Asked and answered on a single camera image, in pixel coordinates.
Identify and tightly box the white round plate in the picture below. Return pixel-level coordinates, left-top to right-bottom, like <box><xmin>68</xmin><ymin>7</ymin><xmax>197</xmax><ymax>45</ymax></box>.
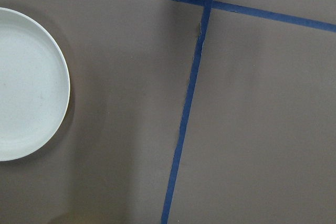
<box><xmin>1</xmin><ymin>8</ymin><xmax>70</xmax><ymax>162</ymax></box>

